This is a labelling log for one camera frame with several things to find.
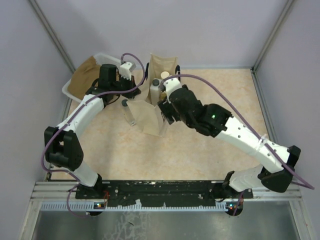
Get green bottle beige cap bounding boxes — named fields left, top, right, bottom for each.
left=160, top=71, right=170, bottom=79

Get white toothed cable duct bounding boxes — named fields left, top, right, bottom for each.
left=41, top=201, right=243, bottom=213

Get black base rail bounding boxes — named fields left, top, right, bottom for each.
left=75, top=180, right=241, bottom=207

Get beige canvas tote bag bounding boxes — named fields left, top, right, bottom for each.
left=127, top=54, right=178, bottom=137

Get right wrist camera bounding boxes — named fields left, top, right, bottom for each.
left=163, top=77, right=182, bottom=98

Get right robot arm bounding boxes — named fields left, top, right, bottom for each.
left=157, top=85, right=301, bottom=198

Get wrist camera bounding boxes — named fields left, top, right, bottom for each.
left=118, top=62, right=136, bottom=81
left=163, top=77, right=182, bottom=98

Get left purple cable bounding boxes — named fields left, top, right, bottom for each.
left=41, top=52, right=147, bottom=219

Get clear bottle dark cap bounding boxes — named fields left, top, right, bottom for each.
left=121, top=99, right=136, bottom=126

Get white square bottle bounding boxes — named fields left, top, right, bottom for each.
left=149, top=78, right=162, bottom=106

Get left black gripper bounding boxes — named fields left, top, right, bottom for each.
left=110, top=73, right=141, bottom=99

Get amber liquid bottle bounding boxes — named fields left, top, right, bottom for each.
left=160, top=91, right=167, bottom=101

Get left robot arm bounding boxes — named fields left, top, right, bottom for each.
left=44, top=62, right=140, bottom=199

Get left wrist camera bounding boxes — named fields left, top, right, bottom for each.
left=118, top=62, right=136, bottom=81

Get white plastic basket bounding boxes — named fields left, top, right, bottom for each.
left=62, top=53, right=121, bottom=103

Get brown cloth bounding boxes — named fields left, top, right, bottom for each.
left=67, top=56, right=101, bottom=100

